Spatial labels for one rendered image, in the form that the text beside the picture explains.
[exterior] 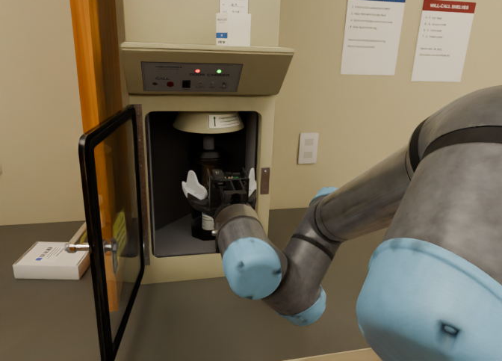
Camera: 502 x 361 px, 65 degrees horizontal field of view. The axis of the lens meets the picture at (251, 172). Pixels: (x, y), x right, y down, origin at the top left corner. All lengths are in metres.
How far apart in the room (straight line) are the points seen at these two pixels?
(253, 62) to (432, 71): 0.95
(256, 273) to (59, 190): 0.99
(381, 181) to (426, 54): 1.18
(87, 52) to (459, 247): 0.68
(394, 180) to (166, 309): 0.66
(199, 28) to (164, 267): 0.56
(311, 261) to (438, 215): 0.39
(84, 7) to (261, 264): 0.53
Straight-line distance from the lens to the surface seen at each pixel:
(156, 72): 0.79
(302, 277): 0.61
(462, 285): 0.23
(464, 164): 0.27
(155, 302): 0.98
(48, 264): 1.12
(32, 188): 1.44
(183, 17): 0.87
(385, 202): 0.45
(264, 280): 0.54
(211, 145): 1.00
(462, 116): 0.30
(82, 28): 0.79
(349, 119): 1.48
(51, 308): 1.03
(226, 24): 0.79
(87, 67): 0.79
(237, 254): 0.53
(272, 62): 0.80
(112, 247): 0.66
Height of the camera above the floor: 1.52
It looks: 19 degrees down
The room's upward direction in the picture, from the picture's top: 2 degrees clockwise
